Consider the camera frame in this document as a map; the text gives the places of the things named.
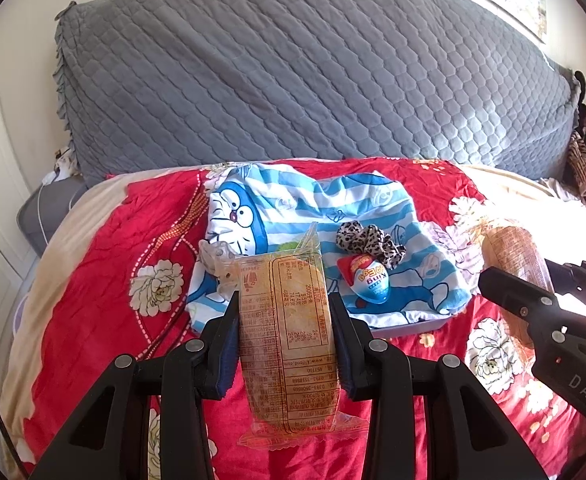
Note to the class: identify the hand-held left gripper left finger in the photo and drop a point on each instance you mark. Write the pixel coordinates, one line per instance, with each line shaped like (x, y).
(228, 355)

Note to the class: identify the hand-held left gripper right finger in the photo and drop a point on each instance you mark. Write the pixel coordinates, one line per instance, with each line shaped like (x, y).
(345, 360)

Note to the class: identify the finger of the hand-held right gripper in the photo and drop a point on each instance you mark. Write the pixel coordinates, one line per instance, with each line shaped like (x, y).
(583, 285)
(513, 290)

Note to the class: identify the small cracker packet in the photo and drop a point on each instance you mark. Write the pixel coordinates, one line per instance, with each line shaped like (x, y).
(513, 255)

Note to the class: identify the large cracker packet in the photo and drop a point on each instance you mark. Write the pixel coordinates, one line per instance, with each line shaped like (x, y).
(288, 335)

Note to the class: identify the egg-shaped candy toy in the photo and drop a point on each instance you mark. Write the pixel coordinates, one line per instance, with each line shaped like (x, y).
(368, 280)

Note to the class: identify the sheer white hair scrunchie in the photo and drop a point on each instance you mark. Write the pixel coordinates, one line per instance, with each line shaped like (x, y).
(218, 260)

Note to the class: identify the leopard print hair scrunchie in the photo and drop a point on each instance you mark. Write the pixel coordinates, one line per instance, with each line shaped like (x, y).
(373, 240)

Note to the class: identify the green fuzzy hair scrunchie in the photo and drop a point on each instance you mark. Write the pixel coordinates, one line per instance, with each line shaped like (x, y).
(288, 246)

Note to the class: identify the red floral blanket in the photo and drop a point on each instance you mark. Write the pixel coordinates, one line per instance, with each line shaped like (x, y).
(123, 240)

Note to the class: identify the blue striped cartoon cloth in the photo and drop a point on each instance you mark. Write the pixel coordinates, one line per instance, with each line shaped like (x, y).
(283, 200)

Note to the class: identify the red floral bedsheet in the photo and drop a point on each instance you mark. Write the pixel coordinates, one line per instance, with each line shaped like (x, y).
(48, 270)

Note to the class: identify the small floral object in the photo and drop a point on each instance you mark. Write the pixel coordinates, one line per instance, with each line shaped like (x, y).
(68, 160)

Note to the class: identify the grey quilted pillow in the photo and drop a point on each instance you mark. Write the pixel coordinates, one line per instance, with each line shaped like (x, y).
(273, 60)

